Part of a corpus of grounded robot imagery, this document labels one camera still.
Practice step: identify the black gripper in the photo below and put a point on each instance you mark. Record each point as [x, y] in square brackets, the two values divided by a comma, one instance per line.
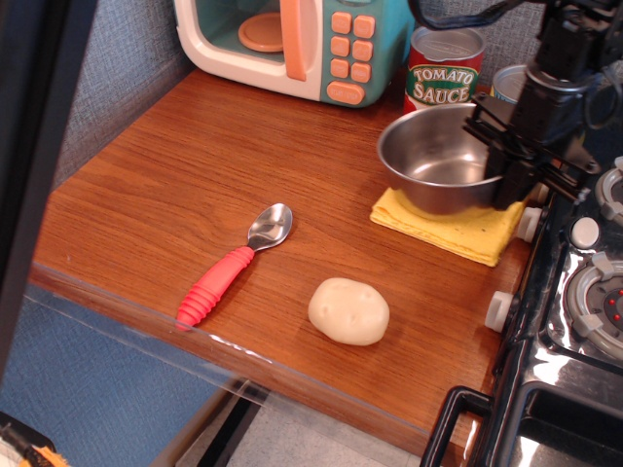
[537, 140]

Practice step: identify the stainless steel pot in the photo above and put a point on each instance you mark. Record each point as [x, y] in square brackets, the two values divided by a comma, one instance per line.
[435, 167]

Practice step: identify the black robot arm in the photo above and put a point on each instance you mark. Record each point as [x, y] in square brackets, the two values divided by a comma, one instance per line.
[581, 39]

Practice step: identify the yellow folded cloth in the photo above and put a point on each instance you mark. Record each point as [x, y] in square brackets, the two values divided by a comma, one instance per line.
[480, 236]

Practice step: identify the pineapple slices can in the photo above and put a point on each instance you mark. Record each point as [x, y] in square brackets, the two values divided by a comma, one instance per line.
[508, 83]

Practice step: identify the tomato sauce can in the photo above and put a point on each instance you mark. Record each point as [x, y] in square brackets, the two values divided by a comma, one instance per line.
[443, 67]

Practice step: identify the toy microwave oven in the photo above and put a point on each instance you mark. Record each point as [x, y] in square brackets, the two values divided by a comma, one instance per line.
[338, 52]

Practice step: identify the white toy potato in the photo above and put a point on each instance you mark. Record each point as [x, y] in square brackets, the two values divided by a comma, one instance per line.
[349, 311]

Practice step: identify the black toy stove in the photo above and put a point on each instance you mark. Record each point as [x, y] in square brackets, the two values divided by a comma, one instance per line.
[557, 396]

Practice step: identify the clear acrylic table guard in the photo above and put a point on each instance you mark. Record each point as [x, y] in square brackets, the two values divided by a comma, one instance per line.
[292, 419]

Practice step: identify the red handled metal spoon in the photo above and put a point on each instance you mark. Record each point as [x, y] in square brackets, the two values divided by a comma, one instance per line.
[268, 230]

